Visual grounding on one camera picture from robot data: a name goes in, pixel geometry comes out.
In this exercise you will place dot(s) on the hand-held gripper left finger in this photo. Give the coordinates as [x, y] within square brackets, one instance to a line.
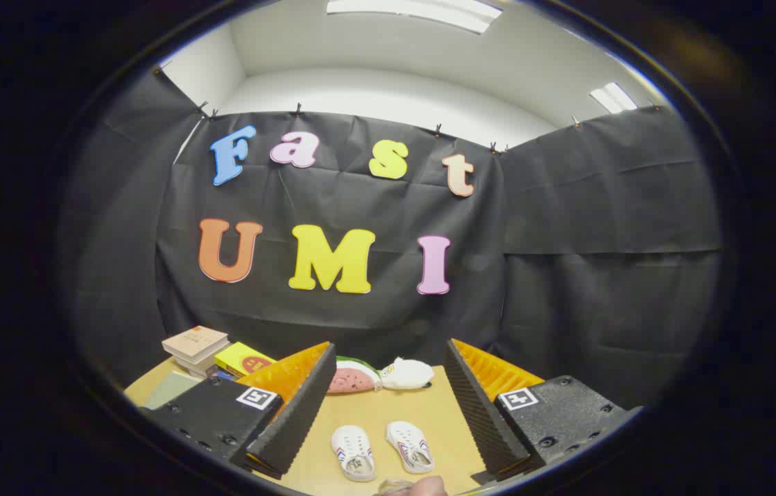
[298, 420]

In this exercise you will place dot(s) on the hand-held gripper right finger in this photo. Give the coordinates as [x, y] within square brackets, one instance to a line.
[481, 420]

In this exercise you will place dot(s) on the white canvas shoe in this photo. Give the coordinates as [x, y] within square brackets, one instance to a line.
[353, 451]
[410, 446]

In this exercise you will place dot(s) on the beige fabric storage box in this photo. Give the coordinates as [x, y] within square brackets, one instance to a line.
[171, 389]

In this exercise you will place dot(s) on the watermelon slice plush toy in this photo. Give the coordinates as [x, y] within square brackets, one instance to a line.
[353, 379]

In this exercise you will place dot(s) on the yellow book with red circle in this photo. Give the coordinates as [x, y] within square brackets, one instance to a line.
[243, 358]

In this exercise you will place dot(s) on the white plush toy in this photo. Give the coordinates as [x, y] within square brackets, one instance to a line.
[407, 374]

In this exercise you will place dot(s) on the grey book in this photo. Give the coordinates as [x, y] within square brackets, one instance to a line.
[203, 366]

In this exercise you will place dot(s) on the beige book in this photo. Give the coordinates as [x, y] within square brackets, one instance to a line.
[195, 342]

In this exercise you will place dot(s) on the small ceiling light panel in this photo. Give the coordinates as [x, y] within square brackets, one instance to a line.
[613, 98]

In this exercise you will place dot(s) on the long ceiling light panel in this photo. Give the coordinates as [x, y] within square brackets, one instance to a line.
[415, 10]

